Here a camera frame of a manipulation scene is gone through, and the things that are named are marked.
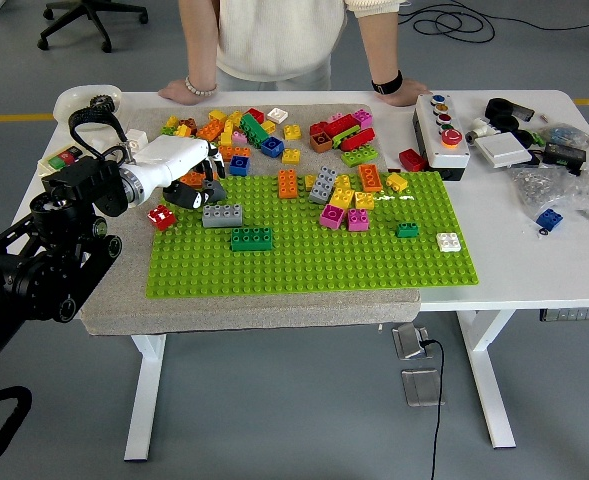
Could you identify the person's right hand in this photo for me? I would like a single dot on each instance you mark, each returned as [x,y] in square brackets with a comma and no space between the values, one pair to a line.
[176,91]

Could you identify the person's left hand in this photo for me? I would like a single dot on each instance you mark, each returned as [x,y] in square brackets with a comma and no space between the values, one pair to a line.
[409,92]

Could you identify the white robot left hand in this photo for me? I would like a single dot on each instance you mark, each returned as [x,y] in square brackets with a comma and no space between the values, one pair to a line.
[174,157]

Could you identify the flat-lying grey long brick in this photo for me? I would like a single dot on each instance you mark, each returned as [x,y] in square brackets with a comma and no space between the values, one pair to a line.
[221,216]

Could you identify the dark green long brick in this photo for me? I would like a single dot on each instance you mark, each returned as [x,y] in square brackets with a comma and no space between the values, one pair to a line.
[251,240]

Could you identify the person's right forearm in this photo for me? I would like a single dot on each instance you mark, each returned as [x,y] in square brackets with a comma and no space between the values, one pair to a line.
[201,50]

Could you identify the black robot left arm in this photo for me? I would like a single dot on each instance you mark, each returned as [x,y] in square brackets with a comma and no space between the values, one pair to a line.
[79,185]

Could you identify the person's left forearm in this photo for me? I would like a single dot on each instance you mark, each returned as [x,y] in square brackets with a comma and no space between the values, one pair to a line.
[379,45]

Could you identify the green toy baseplate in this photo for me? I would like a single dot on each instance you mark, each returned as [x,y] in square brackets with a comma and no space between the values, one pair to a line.
[324,270]

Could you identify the black wristwatch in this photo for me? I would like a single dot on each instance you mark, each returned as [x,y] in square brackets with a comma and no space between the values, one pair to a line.
[386,86]

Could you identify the orange-yellow brick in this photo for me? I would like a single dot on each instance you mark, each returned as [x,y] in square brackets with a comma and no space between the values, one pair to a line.
[181,131]

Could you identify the orange long brick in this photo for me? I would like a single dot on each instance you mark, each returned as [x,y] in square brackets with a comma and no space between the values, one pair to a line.
[191,179]
[370,177]
[236,152]
[287,183]

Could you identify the white cube brick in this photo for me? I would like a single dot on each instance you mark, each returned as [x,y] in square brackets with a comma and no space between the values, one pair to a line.
[137,135]

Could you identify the pink square brick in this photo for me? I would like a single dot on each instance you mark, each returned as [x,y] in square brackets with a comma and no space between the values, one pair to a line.
[362,117]
[358,219]

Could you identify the tall yellow brick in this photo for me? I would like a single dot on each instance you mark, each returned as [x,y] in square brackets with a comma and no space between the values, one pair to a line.
[227,132]

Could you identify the red square brick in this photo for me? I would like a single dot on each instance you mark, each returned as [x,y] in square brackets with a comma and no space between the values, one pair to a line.
[161,218]

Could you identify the blue square brick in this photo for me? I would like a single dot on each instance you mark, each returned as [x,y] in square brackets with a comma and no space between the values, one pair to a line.
[272,146]
[240,165]

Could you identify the red rounded brick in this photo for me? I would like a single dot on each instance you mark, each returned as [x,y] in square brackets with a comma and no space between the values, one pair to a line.
[358,139]

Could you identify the push-button control box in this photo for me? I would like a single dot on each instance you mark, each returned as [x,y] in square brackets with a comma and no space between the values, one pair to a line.
[446,155]

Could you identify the lime green flat brick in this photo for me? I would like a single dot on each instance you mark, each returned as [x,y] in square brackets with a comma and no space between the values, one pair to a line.
[346,134]

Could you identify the black gear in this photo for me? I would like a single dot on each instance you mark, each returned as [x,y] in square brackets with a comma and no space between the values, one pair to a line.
[101,101]

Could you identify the red long brick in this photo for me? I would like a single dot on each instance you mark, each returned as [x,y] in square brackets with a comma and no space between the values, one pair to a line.
[340,125]

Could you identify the white plastic fitting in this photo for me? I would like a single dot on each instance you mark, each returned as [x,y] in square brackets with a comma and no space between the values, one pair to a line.
[480,130]

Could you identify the lime green long brick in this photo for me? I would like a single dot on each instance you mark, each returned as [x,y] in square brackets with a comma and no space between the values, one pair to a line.
[359,155]

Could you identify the extra long green brick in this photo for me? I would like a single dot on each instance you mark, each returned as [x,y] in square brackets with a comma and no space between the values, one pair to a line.
[254,129]

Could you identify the brown hollow brick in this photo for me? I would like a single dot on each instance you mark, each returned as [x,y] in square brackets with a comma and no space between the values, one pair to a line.
[320,142]

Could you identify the white bowl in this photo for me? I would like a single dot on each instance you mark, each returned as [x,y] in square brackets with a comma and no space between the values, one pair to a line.
[74,97]

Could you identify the white square brick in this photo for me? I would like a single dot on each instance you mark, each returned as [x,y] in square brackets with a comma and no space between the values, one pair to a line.
[277,115]
[448,240]

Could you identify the black office chair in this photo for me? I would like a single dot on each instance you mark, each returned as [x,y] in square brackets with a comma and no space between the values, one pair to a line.
[94,15]

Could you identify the yellow square brick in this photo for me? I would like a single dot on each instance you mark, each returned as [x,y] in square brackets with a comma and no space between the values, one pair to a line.
[292,131]
[291,156]

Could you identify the person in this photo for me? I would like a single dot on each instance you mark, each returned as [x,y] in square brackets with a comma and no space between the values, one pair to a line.
[279,35]

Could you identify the tilted grey long brick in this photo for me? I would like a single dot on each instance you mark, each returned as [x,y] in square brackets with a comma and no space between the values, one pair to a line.
[323,183]

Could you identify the small yellow brick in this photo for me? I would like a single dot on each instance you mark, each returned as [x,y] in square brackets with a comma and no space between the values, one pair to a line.
[309,181]

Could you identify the small dark green brick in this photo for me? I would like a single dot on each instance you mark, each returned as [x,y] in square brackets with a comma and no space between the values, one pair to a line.
[407,229]

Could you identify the magenta square brick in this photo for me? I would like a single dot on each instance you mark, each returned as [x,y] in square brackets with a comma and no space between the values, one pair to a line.
[332,215]

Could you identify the clear bag with blue part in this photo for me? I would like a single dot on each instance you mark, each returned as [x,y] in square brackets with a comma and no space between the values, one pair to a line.
[564,134]

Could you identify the black power adapter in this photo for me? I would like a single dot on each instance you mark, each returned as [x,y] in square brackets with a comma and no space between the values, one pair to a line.
[565,155]

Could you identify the grey-brown mat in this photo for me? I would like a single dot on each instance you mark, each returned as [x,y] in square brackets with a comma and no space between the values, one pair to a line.
[274,312]

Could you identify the white table leg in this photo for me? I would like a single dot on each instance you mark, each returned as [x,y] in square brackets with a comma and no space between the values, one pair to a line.
[144,400]
[489,380]

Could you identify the silver floor socket box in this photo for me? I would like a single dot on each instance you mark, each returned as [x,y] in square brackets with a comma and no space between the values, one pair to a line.
[406,342]

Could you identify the grey table control panel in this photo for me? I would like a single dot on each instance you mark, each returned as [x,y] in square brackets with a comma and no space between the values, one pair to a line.
[574,314]

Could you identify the silver floor plate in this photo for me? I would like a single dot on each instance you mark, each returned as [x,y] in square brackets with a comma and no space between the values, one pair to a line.
[421,387]

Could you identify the white red-green switch box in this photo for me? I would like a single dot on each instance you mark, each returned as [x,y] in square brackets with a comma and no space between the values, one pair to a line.
[64,157]

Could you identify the white switch plate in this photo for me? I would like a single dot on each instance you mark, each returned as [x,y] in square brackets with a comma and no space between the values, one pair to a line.
[502,151]

